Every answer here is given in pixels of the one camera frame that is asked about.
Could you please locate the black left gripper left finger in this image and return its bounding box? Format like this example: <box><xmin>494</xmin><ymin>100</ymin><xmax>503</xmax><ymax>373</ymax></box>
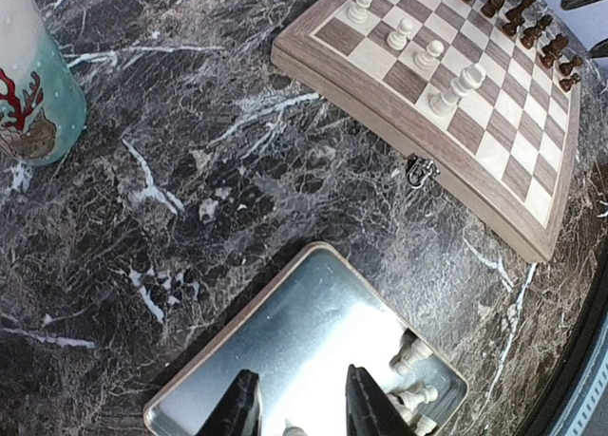
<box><xmin>196</xmin><ymin>370</ymin><xmax>262</xmax><ymax>436</ymax></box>

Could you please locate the white chess queen piece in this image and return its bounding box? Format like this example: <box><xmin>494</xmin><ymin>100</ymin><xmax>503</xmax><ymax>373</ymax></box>
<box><xmin>429</xmin><ymin>63</ymin><xmax>486</xmax><ymax>116</ymax></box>

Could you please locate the white pieces pile in tray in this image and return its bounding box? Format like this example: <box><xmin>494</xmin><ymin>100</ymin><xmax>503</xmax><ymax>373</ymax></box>
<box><xmin>283</xmin><ymin>331</ymin><xmax>441</xmax><ymax>436</ymax></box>

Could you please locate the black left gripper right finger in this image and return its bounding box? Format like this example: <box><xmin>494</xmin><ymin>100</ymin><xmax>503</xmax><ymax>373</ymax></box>
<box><xmin>345</xmin><ymin>364</ymin><xmax>415</xmax><ymax>436</ymax></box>

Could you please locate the white floral ceramic mug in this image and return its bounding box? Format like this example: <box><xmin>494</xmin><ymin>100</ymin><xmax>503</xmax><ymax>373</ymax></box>
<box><xmin>1</xmin><ymin>0</ymin><xmax>87</xmax><ymax>165</ymax></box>

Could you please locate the silver metal tray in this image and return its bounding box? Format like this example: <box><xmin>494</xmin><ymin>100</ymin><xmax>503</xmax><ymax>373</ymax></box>
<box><xmin>143</xmin><ymin>242</ymin><xmax>468</xmax><ymax>435</ymax></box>

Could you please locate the white slotted cable duct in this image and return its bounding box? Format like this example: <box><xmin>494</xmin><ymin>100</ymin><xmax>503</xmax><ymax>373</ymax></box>
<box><xmin>563</xmin><ymin>325</ymin><xmax>607</xmax><ymax>435</ymax></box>

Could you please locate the dark chess pieces row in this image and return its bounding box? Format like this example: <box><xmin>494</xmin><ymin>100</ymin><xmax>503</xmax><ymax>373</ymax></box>
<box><xmin>439</xmin><ymin>0</ymin><xmax>584</xmax><ymax>94</ymax></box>

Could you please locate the wooden chessboard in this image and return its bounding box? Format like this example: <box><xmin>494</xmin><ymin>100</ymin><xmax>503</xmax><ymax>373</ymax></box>
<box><xmin>271</xmin><ymin>0</ymin><xmax>580</xmax><ymax>262</ymax></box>

